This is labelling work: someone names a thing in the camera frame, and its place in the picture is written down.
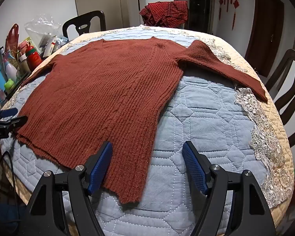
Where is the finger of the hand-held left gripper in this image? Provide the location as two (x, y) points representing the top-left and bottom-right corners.
(0, 108), (18, 121)
(0, 115), (28, 131)

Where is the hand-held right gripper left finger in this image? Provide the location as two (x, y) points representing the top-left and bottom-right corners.
(25, 141), (113, 236)

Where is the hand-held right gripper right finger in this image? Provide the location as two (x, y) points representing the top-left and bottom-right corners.
(182, 141), (277, 236)

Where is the rust brown knitted sweater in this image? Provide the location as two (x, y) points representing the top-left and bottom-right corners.
(13, 36), (268, 204)

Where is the green plastic bottle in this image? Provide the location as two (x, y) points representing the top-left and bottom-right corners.
(4, 79), (17, 94)

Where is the blue beige quilted table cover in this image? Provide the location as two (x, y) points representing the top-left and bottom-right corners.
(0, 25), (295, 236)

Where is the white plastic bottle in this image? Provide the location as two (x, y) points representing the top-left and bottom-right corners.
(4, 59), (18, 81)

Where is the beige jar with white lid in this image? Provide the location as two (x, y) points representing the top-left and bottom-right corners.
(18, 55), (31, 76)

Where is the red reindeer thermos bottle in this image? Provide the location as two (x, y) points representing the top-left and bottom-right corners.
(25, 45), (42, 72)

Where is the red gift bag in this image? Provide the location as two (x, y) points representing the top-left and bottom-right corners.
(5, 24), (19, 54)

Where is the white cardboard box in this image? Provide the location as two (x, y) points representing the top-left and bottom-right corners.
(43, 36), (58, 57)

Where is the clear plastic bag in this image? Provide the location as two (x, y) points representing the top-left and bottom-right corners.
(24, 14), (62, 48)

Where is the dark wooden chair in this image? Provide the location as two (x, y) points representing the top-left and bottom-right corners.
(62, 10), (107, 40)
(264, 49), (295, 148)

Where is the white cupboard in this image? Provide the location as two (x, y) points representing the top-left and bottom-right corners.
(72, 0), (140, 33)

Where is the brown wooden door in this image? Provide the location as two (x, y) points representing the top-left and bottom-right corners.
(244, 0), (285, 78)

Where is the red plaid shirt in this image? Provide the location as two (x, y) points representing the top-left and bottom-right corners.
(139, 1), (189, 29)

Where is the black cable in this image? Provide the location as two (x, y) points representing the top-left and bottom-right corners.
(0, 151), (16, 203)

